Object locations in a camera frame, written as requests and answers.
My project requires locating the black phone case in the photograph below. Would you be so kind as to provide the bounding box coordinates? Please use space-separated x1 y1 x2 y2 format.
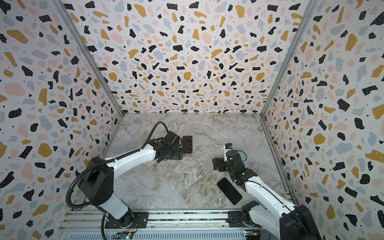
182 136 193 154

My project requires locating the black phone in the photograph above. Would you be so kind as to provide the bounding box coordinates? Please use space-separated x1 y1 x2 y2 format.
217 178 243 205

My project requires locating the light blue phone case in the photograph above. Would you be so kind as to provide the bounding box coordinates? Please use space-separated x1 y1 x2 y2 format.
237 149 251 169

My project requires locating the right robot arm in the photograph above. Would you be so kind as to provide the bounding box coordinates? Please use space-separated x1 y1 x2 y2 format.
212 144 321 240

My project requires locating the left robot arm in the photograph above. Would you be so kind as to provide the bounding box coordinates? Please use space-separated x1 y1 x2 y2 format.
66 131 183 221

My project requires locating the right circuit board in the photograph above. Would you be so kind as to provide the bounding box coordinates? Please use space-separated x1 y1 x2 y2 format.
245 230 261 240

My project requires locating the circuit board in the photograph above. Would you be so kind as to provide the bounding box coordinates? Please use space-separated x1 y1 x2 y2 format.
245 230 261 240
114 231 135 240

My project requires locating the left circuit board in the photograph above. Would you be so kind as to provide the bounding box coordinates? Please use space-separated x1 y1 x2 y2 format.
114 231 135 240

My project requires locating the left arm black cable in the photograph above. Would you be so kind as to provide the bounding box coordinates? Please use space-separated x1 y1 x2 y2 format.
140 120 170 149

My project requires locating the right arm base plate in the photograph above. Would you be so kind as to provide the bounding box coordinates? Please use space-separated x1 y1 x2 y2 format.
226 211 269 228

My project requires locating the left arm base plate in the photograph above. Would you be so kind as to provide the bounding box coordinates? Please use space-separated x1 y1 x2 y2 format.
105 212 149 230

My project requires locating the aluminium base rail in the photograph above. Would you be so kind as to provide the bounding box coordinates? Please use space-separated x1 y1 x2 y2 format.
58 206 316 240

